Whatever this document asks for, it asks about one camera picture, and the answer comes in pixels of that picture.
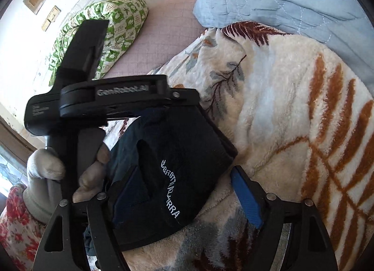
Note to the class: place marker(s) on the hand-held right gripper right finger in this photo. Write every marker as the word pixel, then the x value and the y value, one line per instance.
pixel 247 201

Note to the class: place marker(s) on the black pants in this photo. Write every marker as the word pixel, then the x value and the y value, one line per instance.
pixel 181 154

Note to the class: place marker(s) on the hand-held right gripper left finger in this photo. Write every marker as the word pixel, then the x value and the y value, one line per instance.
pixel 131 192

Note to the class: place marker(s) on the green patterned quilt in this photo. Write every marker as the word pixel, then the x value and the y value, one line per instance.
pixel 125 17

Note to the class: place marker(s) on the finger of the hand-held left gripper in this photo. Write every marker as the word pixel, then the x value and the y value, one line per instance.
pixel 187 97

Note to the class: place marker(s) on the beige wall switch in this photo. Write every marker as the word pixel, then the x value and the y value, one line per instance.
pixel 51 18

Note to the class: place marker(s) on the person's left forearm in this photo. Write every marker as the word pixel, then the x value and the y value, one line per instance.
pixel 14 230

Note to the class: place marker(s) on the leaf-print fleece blanket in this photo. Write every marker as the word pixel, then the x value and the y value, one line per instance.
pixel 277 113

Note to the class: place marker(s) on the person's left hand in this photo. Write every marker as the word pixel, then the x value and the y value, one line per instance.
pixel 43 168

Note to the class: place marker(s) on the stained glass window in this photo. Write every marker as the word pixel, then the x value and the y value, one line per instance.
pixel 8 171

